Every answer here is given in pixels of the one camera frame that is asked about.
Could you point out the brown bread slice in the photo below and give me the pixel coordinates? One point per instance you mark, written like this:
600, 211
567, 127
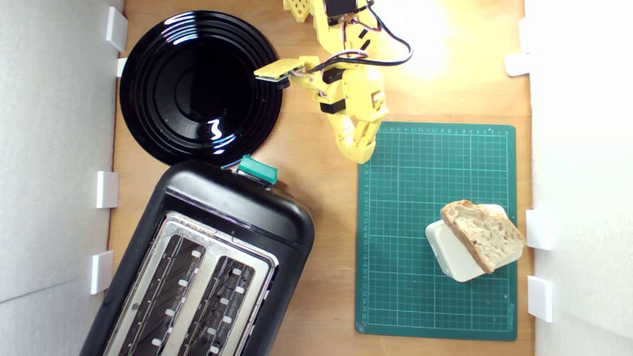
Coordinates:
487, 232

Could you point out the white wall clip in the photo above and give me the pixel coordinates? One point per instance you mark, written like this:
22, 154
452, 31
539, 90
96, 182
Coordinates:
121, 66
102, 272
540, 298
107, 189
116, 28
539, 230
517, 64

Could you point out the black round plate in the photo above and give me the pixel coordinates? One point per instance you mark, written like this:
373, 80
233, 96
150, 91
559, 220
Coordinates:
198, 89

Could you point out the green cutting mat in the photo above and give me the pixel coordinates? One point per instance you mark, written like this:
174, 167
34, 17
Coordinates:
405, 222

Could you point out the black two-slot toaster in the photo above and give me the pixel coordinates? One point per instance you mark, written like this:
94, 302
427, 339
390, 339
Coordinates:
232, 207

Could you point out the white rounded block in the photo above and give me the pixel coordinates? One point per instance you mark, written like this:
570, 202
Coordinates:
455, 257

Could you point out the yellow wrist camera mount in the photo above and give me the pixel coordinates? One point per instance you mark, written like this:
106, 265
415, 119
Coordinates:
277, 69

